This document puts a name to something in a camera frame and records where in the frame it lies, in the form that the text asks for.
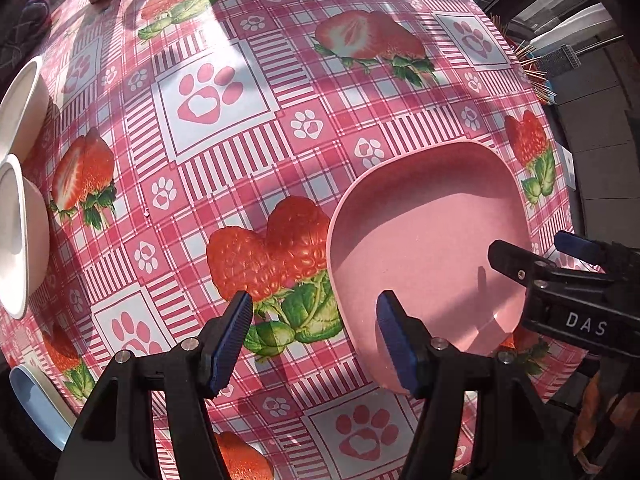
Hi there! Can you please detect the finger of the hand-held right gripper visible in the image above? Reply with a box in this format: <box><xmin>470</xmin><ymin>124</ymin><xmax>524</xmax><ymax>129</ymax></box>
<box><xmin>554</xmin><ymin>230</ymin><xmax>640</xmax><ymax>273</ymax></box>
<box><xmin>487</xmin><ymin>240</ymin><xmax>563</xmax><ymax>293</ymax></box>

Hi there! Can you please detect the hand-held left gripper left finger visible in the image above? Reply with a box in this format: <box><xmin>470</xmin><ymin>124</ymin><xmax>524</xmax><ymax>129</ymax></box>
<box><xmin>52</xmin><ymin>290</ymin><xmax>256</xmax><ymax>480</ymax></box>

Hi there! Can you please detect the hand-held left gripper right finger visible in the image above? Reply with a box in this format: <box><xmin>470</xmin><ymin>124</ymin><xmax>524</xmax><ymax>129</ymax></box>
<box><xmin>376</xmin><ymin>290</ymin><xmax>566</xmax><ymax>480</ymax></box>

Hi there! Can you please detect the pink plate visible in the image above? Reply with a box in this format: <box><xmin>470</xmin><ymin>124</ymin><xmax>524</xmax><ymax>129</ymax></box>
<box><xmin>326</xmin><ymin>141</ymin><xmax>533</xmax><ymax>395</ymax></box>

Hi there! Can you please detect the white bowl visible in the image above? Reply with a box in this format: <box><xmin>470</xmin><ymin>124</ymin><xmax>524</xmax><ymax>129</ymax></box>
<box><xmin>0</xmin><ymin>55</ymin><xmax>51</xmax><ymax>157</ymax></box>
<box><xmin>0</xmin><ymin>154</ymin><xmax>51</xmax><ymax>321</ymax></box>

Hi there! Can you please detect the small white box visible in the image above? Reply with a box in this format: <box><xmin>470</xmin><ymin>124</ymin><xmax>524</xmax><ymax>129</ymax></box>
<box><xmin>557</xmin><ymin>147</ymin><xmax>576</xmax><ymax>191</ymax></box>

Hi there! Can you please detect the red toothpick holder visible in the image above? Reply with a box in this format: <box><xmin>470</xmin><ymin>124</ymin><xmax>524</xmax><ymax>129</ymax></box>
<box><xmin>487</xmin><ymin>10</ymin><xmax>563</xmax><ymax>107</ymax></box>

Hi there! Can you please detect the grey metal grater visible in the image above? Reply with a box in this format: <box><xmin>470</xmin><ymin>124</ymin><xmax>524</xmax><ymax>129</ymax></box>
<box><xmin>537</xmin><ymin>44</ymin><xmax>582</xmax><ymax>78</ymax></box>

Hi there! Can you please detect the strawberry print pink tablecloth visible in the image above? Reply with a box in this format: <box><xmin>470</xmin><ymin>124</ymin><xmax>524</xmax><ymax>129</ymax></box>
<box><xmin>0</xmin><ymin>0</ymin><xmax>588</xmax><ymax>480</ymax></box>

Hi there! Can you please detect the light blue plate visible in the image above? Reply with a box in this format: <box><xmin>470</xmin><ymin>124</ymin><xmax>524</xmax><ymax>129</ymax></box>
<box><xmin>9</xmin><ymin>364</ymin><xmax>76</xmax><ymax>453</ymax></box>

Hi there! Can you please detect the dark checked cloth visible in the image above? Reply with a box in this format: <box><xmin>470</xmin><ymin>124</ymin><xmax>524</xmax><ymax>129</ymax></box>
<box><xmin>0</xmin><ymin>0</ymin><xmax>53</xmax><ymax>66</ymax></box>

